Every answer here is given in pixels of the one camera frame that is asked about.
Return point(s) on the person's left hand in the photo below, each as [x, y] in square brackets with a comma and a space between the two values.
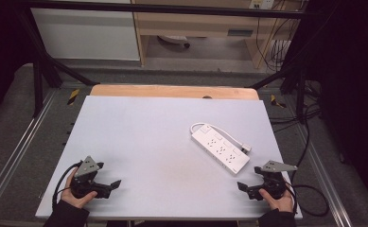
[68, 194]

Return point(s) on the chair base with wheel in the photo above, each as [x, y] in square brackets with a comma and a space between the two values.
[175, 39]

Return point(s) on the white power strip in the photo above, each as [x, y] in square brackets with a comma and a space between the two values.
[222, 151]

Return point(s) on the aluminium floor rail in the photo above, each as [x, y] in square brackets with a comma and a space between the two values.
[320, 170]
[21, 142]

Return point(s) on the wooden table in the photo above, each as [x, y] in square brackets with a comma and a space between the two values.
[172, 92]

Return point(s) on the person's right hand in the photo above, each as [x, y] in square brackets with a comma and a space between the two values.
[282, 204]

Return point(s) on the white cabinet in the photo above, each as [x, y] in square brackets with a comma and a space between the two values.
[84, 34]

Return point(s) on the black metal frame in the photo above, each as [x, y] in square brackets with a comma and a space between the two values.
[159, 8]

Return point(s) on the light wooden desk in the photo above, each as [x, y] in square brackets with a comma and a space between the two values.
[197, 26]

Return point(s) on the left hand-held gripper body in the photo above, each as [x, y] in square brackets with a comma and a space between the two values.
[85, 168]

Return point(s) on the white wall socket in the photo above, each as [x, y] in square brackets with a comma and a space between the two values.
[262, 3]

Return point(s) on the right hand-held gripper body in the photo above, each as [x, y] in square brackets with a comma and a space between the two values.
[273, 181]

